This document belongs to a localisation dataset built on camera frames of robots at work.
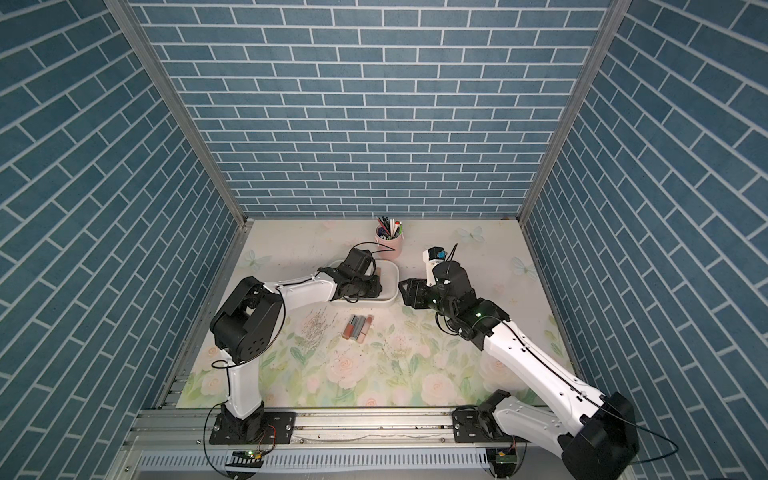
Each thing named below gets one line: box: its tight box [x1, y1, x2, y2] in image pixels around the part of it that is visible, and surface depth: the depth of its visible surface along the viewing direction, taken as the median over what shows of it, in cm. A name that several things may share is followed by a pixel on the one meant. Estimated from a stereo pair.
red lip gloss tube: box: [342, 314, 356, 340], surface depth 92 cm
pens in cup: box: [375, 216, 403, 240], surface depth 104 cm
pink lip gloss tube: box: [357, 314, 375, 344], surface depth 92 cm
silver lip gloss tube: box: [350, 315, 366, 341], surface depth 93 cm
